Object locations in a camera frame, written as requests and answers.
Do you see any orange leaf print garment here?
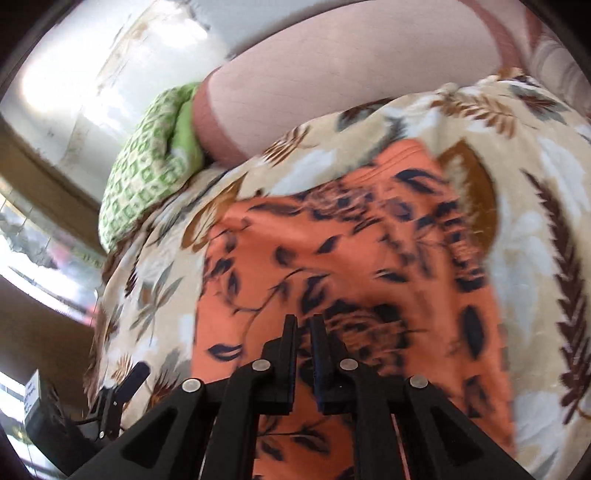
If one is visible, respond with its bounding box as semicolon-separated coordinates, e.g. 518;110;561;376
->
191;141;519;480

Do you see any green checked pillow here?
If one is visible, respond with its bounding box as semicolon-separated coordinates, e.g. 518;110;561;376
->
98;83;207;254

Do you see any beige leaf printed blanket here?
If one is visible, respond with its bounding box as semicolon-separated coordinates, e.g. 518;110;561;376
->
83;67;591;480

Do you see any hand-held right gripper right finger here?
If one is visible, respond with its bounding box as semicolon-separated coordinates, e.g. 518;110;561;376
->
309;315;537;480

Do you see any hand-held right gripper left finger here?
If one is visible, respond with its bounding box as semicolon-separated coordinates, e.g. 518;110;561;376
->
65;315;298;480

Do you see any brown wooden window frame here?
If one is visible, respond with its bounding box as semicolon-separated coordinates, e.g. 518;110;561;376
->
0;113;109;261

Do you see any pink bolster pillow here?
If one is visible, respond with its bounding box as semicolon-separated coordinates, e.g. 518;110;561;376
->
191;0;532;168

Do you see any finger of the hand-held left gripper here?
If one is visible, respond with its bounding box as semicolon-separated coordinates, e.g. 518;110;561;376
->
88;361;151;440

